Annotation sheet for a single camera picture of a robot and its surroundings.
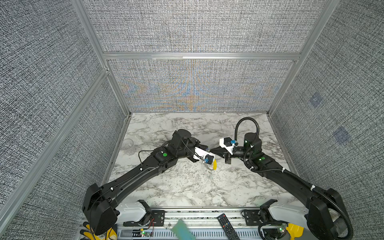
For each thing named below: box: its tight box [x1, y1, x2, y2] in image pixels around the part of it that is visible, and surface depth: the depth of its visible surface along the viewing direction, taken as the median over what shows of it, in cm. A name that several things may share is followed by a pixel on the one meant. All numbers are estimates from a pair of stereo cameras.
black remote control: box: [217, 213, 241, 240], surface depth 72 cm
